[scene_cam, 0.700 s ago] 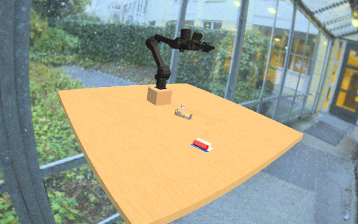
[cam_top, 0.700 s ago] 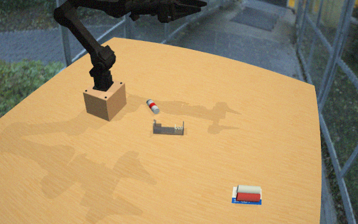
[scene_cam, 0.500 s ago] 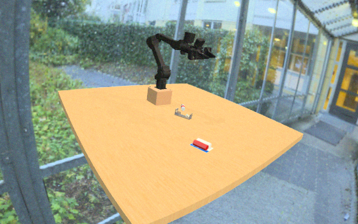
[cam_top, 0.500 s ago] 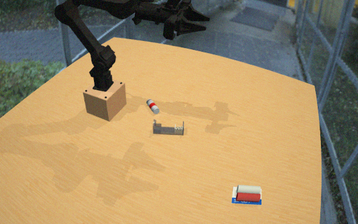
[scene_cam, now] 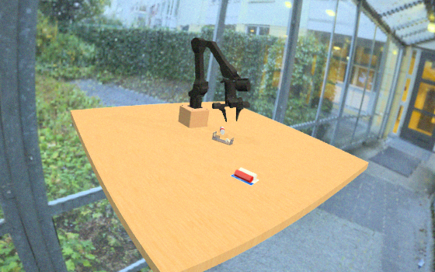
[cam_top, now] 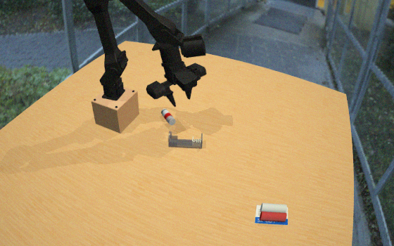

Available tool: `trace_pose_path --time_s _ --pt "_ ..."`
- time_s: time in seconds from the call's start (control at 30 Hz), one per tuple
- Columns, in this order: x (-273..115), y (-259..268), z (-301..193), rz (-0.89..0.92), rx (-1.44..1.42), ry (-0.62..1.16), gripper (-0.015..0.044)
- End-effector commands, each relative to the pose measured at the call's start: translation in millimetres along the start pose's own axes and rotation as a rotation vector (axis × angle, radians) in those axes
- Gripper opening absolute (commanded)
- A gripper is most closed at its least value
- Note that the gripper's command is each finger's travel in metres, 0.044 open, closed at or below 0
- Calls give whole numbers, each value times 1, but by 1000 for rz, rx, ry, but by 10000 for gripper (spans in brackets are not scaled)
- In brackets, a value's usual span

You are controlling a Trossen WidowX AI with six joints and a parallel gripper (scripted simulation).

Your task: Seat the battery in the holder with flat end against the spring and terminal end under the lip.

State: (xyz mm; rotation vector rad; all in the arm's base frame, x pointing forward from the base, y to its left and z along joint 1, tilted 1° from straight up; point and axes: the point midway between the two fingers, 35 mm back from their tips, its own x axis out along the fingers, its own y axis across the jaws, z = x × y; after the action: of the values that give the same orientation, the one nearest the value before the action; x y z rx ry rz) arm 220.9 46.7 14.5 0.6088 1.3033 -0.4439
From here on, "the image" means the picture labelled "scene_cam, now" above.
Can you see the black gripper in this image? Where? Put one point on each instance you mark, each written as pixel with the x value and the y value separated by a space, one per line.
pixel 220 106

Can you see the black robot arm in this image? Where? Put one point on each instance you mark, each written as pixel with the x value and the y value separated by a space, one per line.
pixel 200 86

